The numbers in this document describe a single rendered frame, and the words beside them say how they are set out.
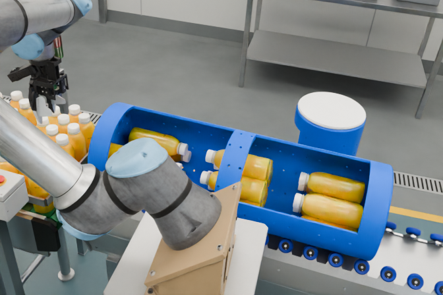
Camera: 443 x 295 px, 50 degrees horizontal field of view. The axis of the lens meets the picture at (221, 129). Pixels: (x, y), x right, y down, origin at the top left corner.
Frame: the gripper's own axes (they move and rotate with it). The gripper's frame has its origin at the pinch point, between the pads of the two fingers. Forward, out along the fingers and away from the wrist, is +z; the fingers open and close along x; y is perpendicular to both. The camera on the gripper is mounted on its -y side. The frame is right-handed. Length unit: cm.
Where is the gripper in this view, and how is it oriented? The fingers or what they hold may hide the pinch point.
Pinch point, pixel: (45, 114)
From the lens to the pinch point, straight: 154.7
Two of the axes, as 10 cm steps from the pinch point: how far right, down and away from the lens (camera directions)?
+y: 9.5, 2.2, -2.1
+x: 2.9, -5.3, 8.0
